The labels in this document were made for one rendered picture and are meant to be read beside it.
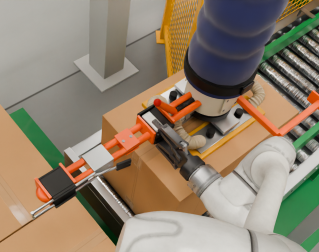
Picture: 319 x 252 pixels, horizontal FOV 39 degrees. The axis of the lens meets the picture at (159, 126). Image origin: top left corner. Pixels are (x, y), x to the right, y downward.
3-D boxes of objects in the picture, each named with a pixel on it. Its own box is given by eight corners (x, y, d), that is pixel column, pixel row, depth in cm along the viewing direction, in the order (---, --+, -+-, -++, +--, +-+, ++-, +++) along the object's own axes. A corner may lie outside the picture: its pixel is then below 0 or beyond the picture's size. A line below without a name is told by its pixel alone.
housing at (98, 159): (100, 150, 133) (100, 142, 129) (114, 166, 131) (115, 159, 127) (80, 162, 130) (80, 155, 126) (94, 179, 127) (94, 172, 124)
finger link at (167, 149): (187, 155, 133) (187, 158, 134) (162, 134, 139) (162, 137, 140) (178, 162, 132) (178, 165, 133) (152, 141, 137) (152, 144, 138)
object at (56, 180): (61, 170, 127) (60, 162, 123) (76, 189, 125) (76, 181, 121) (35, 186, 124) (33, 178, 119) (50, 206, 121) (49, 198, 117)
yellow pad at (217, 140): (244, 97, 166) (248, 88, 162) (264, 115, 162) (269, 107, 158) (176, 143, 150) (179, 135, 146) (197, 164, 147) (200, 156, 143)
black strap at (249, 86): (218, 32, 150) (221, 23, 147) (269, 77, 142) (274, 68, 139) (168, 61, 140) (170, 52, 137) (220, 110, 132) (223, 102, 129)
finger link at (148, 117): (156, 132, 134) (156, 131, 133) (141, 117, 136) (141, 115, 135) (164, 127, 135) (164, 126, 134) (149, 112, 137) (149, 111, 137)
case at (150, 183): (203, 105, 212) (224, 44, 179) (264, 165, 198) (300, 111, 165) (99, 171, 185) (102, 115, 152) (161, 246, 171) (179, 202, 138)
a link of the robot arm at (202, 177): (196, 202, 130) (182, 188, 132) (217, 185, 134) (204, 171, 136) (203, 189, 122) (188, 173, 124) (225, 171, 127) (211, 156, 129)
